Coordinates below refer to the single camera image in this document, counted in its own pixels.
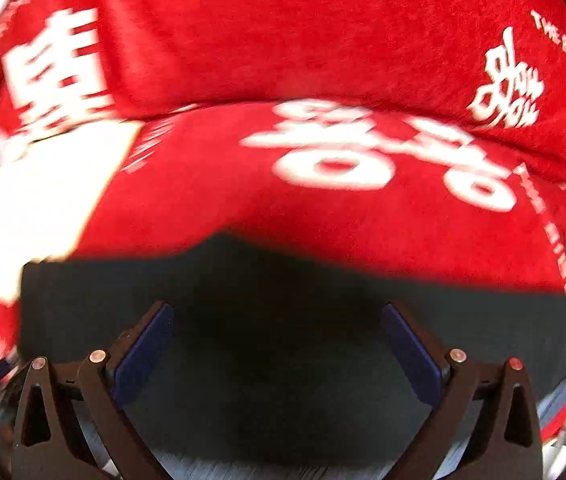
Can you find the black pants with grey lining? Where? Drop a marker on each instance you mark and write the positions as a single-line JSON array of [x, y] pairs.
[[283, 320]]

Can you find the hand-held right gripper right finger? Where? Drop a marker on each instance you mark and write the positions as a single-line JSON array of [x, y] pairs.
[[413, 355]]

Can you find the red printed blanket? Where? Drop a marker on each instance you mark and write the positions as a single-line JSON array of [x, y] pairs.
[[313, 50]]

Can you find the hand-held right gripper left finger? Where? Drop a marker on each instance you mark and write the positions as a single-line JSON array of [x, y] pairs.
[[144, 355]]

